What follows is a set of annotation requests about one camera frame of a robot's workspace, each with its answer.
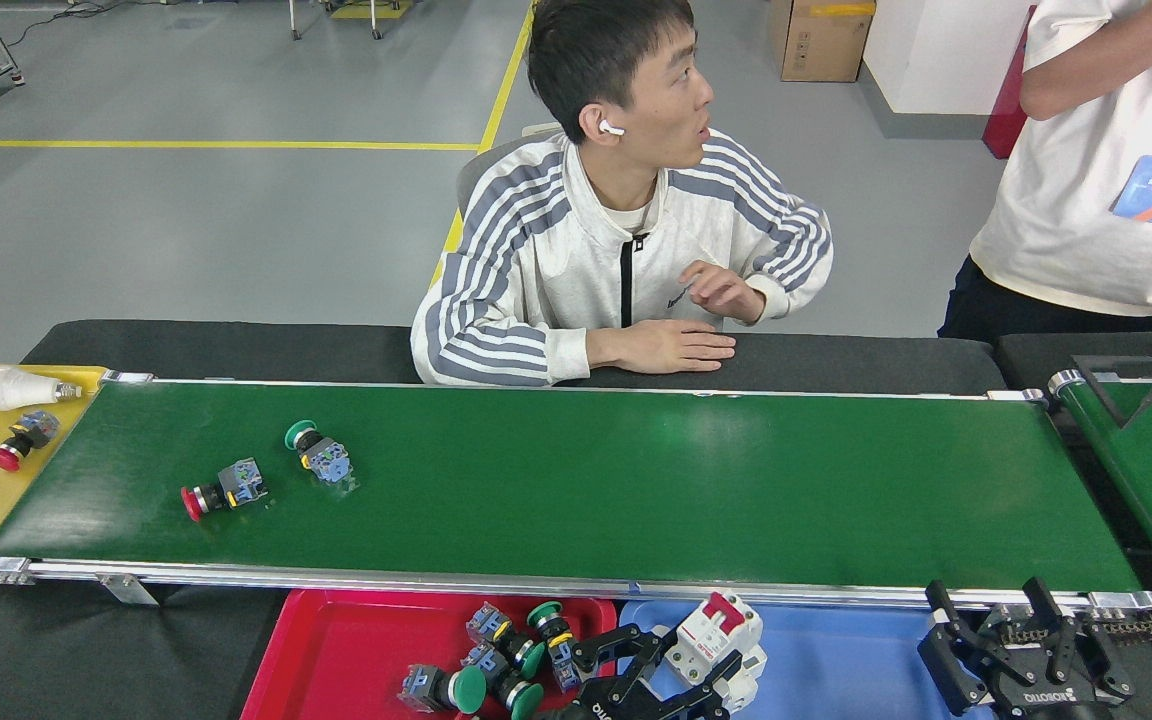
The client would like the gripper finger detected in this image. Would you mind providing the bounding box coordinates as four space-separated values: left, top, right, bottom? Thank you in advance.
573 625 669 701
671 650 745 713
918 580 1022 716
1024 577 1137 706

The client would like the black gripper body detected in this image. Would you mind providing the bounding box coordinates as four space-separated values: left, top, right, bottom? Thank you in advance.
536 680 707 720
986 660 1107 720

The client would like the red push button switch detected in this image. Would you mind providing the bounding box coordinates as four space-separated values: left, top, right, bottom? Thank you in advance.
181 458 270 523
0 410 61 473

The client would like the person's right hand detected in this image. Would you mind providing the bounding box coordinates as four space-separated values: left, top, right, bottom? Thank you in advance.
591 320 735 373

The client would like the person's left hand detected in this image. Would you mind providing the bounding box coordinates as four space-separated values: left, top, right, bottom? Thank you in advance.
681 262 765 323

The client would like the blue bin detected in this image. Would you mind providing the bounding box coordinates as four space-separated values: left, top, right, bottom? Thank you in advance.
616 598 987 720

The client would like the red bin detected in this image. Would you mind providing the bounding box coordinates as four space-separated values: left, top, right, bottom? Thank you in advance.
241 588 620 720

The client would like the standing person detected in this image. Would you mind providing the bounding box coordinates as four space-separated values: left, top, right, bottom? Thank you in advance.
938 0 1152 346

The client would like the seated person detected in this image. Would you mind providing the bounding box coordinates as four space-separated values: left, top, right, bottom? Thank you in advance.
409 0 834 388

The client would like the blue id badge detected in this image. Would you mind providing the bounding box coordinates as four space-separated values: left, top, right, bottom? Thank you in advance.
1111 155 1152 223

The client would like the grey chair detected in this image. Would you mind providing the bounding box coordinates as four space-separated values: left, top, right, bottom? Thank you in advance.
456 125 577 216

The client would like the red fire extinguisher cabinet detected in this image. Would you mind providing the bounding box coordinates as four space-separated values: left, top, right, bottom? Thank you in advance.
981 5 1037 161

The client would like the cardboard box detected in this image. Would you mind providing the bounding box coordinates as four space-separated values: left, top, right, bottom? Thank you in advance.
771 0 877 83

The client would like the white light bulb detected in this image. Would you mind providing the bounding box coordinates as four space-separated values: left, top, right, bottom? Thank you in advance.
0 366 84 412

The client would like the white stand on wheels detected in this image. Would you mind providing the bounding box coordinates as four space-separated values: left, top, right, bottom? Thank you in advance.
288 0 415 41

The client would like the black conveyor drive chain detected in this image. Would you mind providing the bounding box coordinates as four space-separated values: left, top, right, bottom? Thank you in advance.
996 615 1152 646

